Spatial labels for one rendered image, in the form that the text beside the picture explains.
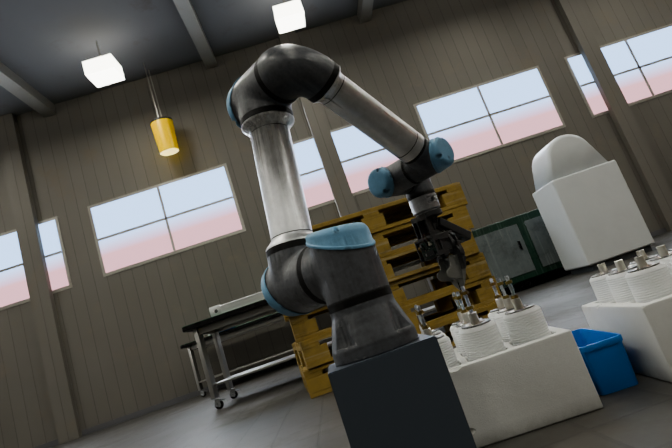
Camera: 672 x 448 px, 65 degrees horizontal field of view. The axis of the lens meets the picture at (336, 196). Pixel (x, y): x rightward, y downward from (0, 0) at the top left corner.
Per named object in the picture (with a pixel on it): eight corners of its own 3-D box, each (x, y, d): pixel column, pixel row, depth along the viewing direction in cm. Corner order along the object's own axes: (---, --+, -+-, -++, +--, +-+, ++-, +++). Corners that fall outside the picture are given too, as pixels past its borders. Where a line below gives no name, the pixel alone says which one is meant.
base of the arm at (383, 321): (425, 338, 85) (404, 278, 87) (336, 369, 84) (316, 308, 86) (411, 336, 99) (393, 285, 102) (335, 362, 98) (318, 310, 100)
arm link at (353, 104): (294, 10, 105) (458, 140, 126) (265, 42, 113) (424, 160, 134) (281, 46, 99) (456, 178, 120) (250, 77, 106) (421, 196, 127)
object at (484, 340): (486, 394, 136) (461, 325, 139) (523, 386, 132) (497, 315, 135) (479, 407, 127) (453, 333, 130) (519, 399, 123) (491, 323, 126)
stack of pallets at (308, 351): (466, 327, 425) (423, 212, 447) (518, 322, 334) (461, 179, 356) (301, 387, 399) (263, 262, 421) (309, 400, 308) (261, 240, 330)
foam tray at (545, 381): (604, 407, 119) (571, 329, 123) (439, 462, 121) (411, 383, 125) (555, 381, 157) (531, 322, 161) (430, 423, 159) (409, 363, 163)
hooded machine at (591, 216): (629, 254, 624) (576, 139, 657) (661, 247, 561) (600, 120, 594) (566, 276, 620) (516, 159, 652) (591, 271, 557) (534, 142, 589)
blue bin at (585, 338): (644, 383, 127) (622, 333, 130) (600, 397, 128) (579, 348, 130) (599, 367, 156) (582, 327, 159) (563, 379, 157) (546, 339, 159)
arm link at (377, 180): (391, 155, 126) (419, 154, 133) (360, 175, 133) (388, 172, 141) (403, 186, 124) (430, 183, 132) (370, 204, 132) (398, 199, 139)
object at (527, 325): (569, 382, 123) (538, 306, 127) (528, 392, 126) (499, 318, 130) (569, 372, 132) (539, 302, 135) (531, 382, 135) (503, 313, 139)
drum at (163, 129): (183, 152, 884) (174, 122, 896) (177, 145, 849) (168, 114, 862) (162, 158, 881) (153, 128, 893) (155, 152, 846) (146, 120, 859)
